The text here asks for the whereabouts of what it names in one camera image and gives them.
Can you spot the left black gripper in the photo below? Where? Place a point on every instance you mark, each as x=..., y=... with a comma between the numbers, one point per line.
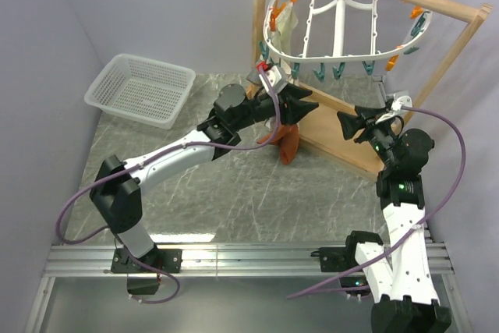
x=291, y=96

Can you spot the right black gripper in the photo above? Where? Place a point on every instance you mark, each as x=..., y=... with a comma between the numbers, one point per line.
x=351, y=124

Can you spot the orange underwear with beige waistband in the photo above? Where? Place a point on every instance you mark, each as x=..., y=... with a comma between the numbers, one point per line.
x=287, y=140

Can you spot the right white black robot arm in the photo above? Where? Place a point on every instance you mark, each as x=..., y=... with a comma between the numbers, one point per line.
x=404, y=297

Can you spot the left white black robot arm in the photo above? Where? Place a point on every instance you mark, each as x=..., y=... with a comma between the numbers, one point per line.
x=120, y=185

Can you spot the grey underwear with white waistband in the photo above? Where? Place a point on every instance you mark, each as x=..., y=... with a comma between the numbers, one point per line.
x=252, y=76

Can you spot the pale yellow hanging underwear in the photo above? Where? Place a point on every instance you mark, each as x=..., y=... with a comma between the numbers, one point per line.
x=286, y=22

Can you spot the wooden clothes rack with tray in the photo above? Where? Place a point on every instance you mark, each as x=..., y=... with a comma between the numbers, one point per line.
x=320, y=131

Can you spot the white plastic perforated basket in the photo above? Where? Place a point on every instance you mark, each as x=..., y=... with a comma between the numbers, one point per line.
x=141, y=89

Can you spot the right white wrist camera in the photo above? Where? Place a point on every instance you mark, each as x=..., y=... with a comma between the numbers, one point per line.
x=398, y=101

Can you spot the aluminium mounting rail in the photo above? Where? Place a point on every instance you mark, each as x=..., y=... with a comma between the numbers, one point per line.
x=204, y=260

